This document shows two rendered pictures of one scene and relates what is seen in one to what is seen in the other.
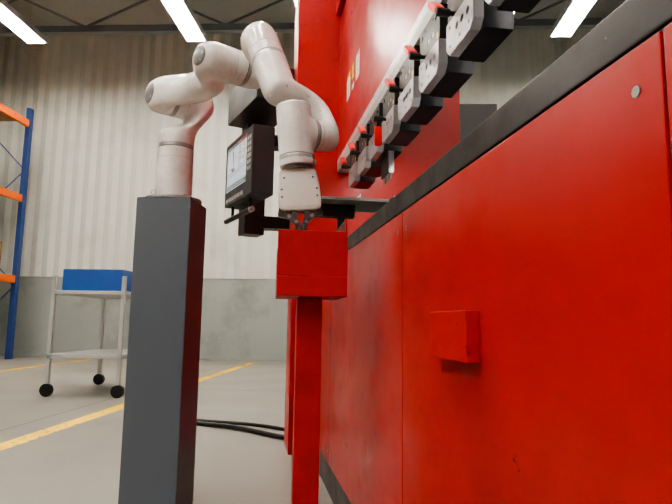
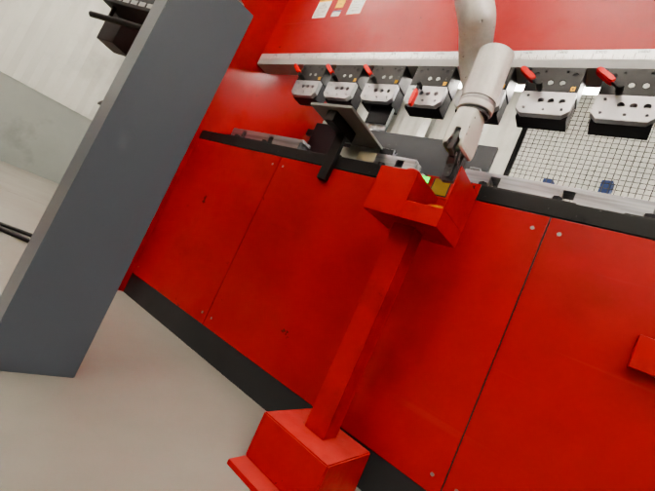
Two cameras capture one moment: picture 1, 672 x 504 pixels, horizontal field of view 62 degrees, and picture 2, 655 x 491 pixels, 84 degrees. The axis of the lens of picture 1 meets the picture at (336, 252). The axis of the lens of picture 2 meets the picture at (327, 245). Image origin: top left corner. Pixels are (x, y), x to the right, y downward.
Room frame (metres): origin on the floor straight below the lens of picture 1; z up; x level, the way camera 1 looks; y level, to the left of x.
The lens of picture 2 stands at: (0.85, 0.83, 0.46)
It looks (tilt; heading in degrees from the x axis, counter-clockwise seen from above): 5 degrees up; 314
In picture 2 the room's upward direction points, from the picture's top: 24 degrees clockwise
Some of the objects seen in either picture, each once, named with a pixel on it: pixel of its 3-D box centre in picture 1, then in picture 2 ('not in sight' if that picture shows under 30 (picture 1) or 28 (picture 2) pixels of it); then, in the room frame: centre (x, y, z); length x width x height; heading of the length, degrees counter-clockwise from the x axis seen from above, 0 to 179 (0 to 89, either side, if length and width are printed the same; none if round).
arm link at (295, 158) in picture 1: (298, 163); (475, 108); (1.31, 0.09, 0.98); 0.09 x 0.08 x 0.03; 97
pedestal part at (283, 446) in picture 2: not in sight; (302, 457); (1.36, 0.09, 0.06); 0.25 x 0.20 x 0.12; 97
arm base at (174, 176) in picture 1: (174, 176); not in sight; (1.88, 0.56, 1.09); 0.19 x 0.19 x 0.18
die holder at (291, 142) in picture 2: not in sight; (265, 145); (2.40, -0.09, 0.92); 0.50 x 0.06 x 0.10; 9
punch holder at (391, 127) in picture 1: (400, 113); (431, 92); (1.69, -0.20, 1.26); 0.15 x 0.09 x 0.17; 9
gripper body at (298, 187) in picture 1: (298, 188); (466, 132); (1.31, 0.09, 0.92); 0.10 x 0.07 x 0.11; 97
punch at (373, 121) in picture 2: (387, 168); (378, 118); (1.86, -0.17, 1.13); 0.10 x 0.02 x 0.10; 9
